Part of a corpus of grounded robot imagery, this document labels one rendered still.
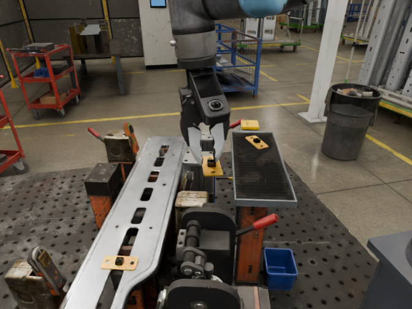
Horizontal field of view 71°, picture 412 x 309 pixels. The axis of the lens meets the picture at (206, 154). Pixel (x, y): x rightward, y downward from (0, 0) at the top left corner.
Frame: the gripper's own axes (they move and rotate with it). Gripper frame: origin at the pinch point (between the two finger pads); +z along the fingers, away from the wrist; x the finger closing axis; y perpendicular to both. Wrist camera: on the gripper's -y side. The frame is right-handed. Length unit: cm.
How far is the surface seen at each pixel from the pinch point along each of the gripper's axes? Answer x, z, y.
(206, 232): 3.3, 10.7, -9.4
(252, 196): -9.2, 11.1, -0.7
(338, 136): -168, 105, 189
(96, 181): 32, 19, 33
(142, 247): 18.4, 24.6, 4.9
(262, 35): -327, 70, 810
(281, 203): -14.5, 11.9, -4.3
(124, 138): 24, 16, 59
